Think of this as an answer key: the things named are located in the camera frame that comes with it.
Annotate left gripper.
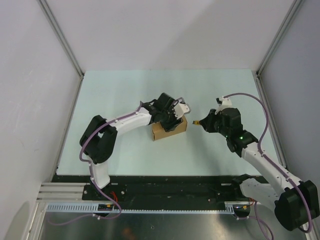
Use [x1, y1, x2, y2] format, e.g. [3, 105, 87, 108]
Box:
[159, 104, 183, 133]

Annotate yellow utility knife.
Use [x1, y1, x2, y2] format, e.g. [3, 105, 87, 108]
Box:
[192, 120, 201, 126]

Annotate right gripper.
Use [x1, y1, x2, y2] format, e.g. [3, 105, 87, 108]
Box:
[200, 109, 230, 138]

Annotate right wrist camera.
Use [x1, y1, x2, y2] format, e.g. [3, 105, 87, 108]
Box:
[216, 96, 232, 112]

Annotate grey slotted cable duct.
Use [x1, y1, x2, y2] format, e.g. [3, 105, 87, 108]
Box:
[46, 202, 235, 215]

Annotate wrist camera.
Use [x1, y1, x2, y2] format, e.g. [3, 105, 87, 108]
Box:
[173, 102, 191, 119]
[216, 96, 232, 112]

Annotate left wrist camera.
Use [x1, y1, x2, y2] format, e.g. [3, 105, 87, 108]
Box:
[173, 102, 191, 119]

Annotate left aluminium frame post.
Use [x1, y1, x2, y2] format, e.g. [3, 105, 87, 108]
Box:
[36, 0, 84, 79]

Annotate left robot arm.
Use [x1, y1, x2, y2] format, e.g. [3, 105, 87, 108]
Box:
[79, 92, 191, 200]

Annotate aluminium frame post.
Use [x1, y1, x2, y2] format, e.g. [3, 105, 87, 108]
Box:
[36, 0, 84, 79]
[255, 0, 305, 76]

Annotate brown cardboard express box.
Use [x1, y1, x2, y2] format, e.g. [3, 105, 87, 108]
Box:
[151, 116, 188, 141]

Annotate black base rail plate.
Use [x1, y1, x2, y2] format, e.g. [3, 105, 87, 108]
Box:
[51, 174, 293, 208]

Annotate right aluminium frame post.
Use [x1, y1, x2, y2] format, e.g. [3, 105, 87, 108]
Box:
[255, 0, 305, 76]

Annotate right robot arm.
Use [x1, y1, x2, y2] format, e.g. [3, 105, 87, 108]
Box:
[193, 107, 320, 231]

